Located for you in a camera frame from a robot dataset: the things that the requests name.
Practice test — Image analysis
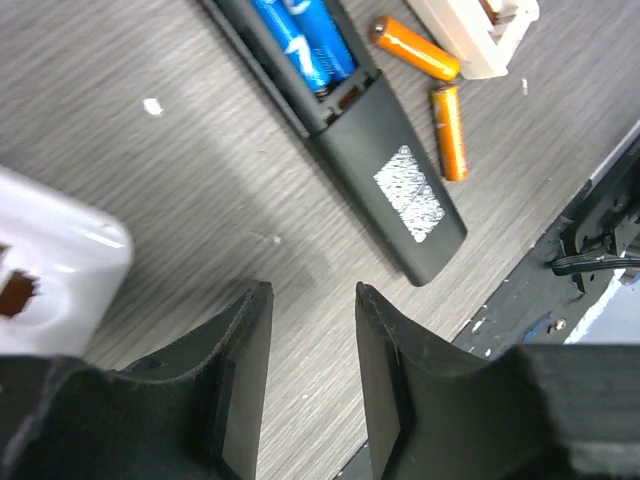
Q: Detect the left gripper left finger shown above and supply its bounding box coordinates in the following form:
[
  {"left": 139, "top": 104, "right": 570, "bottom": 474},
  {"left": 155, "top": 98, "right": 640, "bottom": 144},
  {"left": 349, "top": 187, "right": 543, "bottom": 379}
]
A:
[{"left": 1, "top": 281, "right": 274, "bottom": 479}]

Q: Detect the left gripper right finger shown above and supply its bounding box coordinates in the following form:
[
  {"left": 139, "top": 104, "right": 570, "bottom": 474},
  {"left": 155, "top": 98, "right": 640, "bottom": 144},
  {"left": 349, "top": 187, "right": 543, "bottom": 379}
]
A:
[{"left": 355, "top": 283, "right": 639, "bottom": 479}]

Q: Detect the black remote control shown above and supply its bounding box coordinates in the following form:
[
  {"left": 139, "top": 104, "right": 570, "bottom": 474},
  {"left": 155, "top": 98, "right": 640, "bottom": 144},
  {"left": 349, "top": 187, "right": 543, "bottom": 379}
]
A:
[{"left": 203, "top": 0, "right": 467, "bottom": 287}]

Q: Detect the orange battery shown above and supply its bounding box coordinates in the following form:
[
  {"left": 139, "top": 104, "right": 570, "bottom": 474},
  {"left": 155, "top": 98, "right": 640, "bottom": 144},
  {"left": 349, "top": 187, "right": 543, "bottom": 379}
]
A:
[
  {"left": 369, "top": 15, "right": 461, "bottom": 82},
  {"left": 431, "top": 84, "right": 469, "bottom": 182}
]

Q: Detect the slim white remote control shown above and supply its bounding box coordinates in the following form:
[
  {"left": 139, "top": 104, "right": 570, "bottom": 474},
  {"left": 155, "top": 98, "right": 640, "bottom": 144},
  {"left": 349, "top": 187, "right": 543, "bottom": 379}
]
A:
[{"left": 408, "top": 0, "right": 540, "bottom": 80}]

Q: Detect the blue battery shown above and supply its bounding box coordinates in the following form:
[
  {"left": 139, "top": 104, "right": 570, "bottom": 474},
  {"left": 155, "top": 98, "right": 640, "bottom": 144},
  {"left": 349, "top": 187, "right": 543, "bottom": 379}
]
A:
[
  {"left": 251, "top": 0, "right": 331, "bottom": 97},
  {"left": 284, "top": 0, "right": 357, "bottom": 82}
]

